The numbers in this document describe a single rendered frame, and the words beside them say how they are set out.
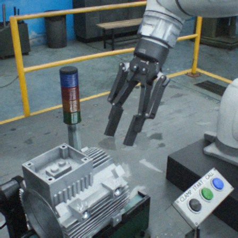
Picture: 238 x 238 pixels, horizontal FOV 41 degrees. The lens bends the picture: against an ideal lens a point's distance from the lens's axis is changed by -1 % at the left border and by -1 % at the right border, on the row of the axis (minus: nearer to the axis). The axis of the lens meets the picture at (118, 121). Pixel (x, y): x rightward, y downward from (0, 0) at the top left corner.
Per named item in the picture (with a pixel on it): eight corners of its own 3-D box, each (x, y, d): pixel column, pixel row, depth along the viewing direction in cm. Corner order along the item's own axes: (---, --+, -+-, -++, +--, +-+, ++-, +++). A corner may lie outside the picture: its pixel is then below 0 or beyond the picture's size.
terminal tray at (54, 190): (53, 212, 67) (50, 185, 64) (25, 189, 73) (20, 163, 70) (95, 185, 75) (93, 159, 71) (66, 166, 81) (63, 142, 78)
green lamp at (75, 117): (70, 126, 108) (69, 114, 106) (60, 120, 112) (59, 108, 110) (84, 120, 112) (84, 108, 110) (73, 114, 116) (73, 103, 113)
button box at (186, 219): (185, 236, 70) (197, 227, 66) (163, 210, 72) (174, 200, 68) (222, 197, 81) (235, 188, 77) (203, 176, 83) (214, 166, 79)
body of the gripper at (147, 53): (130, 34, 72) (116, 73, 73) (161, 41, 67) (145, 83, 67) (148, 45, 78) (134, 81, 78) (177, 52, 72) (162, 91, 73)
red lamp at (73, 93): (69, 102, 104) (68, 88, 102) (58, 96, 107) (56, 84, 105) (83, 96, 108) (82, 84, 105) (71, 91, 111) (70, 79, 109)
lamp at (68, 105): (69, 114, 106) (69, 102, 104) (59, 108, 110) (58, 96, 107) (84, 108, 110) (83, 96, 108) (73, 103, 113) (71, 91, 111)
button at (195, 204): (193, 216, 69) (197, 213, 68) (183, 205, 70) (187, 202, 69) (200, 209, 71) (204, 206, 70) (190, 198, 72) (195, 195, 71)
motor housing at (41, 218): (71, 271, 72) (65, 209, 63) (24, 227, 83) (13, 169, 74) (129, 222, 85) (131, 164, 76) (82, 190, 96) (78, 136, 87)
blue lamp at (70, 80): (68, 88, 102) (67, 75, 100) (56, 84, 105) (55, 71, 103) (82, 84, 105) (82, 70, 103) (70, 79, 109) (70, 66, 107)
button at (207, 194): (205, 204, 72) (209, 201, 71) (195, 194, 73) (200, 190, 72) (211, 198, 74) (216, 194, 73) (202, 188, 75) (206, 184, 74)
